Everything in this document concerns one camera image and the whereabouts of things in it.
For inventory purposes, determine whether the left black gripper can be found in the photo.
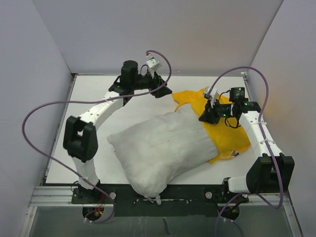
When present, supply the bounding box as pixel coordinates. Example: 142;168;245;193
131;69;171;98

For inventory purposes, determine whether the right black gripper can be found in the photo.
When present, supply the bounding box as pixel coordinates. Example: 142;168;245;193
199;97;235;125

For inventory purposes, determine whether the yellow printed pillowcase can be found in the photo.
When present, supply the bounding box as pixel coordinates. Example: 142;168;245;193
171;87;252;165

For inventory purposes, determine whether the white pillow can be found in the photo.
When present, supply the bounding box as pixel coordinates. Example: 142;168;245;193
107;104;219;199

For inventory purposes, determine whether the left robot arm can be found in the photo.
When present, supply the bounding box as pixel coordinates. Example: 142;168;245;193
63;57;172;203

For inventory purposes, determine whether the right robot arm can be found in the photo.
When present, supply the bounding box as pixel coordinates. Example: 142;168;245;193
199;87;295;202

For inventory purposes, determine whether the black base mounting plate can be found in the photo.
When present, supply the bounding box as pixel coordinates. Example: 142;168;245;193
71;184;249;218

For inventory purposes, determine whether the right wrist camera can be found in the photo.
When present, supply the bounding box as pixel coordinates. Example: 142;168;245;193
203;86;218;108

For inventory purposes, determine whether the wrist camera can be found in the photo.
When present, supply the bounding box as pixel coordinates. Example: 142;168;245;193
203;86;218;108
146;54;161;75

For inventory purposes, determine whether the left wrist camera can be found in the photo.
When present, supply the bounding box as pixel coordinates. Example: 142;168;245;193
146;54;161;75

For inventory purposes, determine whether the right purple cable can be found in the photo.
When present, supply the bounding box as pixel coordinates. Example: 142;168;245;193
209;66;284;237

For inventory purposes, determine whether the purple cable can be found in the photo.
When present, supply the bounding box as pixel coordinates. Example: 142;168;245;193
21;50;172;225
209;66;284;237

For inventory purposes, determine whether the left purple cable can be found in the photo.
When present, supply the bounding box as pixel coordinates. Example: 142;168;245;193
21;50;172;225

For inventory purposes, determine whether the aluminium frame rail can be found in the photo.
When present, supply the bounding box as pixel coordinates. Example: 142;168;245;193
19;71;304;237

